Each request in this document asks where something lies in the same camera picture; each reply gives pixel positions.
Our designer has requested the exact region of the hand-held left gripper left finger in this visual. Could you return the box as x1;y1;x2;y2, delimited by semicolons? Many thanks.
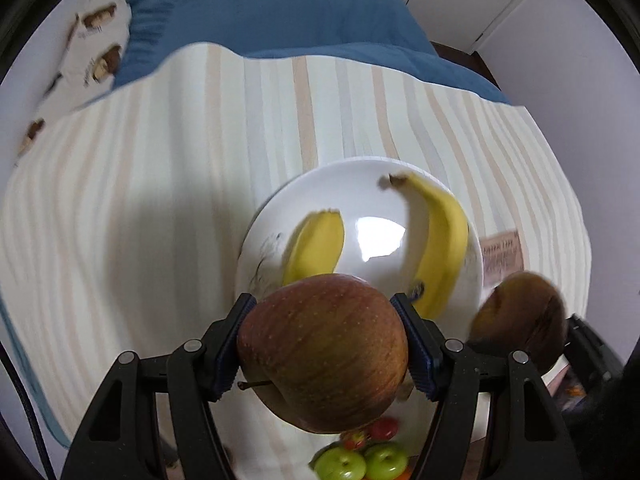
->
60;292;258;480

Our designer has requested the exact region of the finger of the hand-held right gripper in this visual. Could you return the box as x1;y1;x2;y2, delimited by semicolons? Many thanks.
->
565;312;625;386

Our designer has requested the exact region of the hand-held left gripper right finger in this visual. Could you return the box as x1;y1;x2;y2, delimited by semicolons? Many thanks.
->
390;292;583;480

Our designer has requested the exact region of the brown kiwi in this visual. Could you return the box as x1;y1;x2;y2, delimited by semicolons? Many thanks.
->
470;271;568;373

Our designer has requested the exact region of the red apple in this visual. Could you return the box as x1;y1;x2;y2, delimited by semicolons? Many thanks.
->
236;273;409;435

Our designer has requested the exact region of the white plate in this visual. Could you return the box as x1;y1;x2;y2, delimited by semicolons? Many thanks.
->
235;156;485;361

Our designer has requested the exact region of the yellow banana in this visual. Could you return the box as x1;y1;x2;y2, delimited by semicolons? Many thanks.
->
281;208;347;288
377;172;470;321

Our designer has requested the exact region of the green apple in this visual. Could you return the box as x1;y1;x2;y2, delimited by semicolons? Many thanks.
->
364;441;410;480
312;447;366;480

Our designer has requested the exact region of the pink paper label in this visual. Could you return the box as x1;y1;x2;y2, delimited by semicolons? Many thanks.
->
481;230;526;288

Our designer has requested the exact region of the striped blanket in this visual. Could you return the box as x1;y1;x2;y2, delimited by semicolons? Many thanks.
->
0;42;593;480

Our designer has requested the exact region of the blue blanket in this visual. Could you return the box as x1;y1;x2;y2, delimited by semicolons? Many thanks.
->
114;0;511;106

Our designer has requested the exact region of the white printed pillow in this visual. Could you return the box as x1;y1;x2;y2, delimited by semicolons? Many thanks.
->
15;0;132;161

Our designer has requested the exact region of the white closet door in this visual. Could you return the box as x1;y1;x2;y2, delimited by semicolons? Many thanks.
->
395;0;556;53

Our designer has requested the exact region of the dark cable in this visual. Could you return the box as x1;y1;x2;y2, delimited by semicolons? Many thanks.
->
0;290;56;480

